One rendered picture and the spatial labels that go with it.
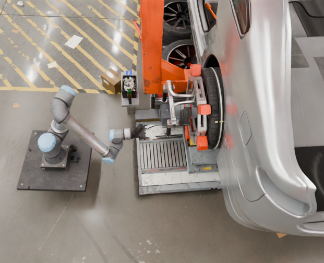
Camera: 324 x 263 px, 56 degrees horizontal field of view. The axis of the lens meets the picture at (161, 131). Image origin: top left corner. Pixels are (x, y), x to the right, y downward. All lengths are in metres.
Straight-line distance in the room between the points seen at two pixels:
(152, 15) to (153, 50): 0.34
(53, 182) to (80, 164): 0.28
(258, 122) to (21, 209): 2.39
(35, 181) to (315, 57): 2.64
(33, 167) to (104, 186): 0.68
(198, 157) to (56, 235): 1.50
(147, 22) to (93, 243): 1.95
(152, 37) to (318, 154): 1.53
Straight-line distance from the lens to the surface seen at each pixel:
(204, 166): 3.07
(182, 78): 2.90
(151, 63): 2.69
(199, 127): 2.29
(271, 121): 1.58
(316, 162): 2.54
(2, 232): 3.27
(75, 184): 2.87
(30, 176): 3.02
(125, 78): 3.08
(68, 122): 2.26
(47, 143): 2.72
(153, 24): 2.40
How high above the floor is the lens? 2.91
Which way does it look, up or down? 59 degrees down
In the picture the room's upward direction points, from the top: 4 degrees clockwise
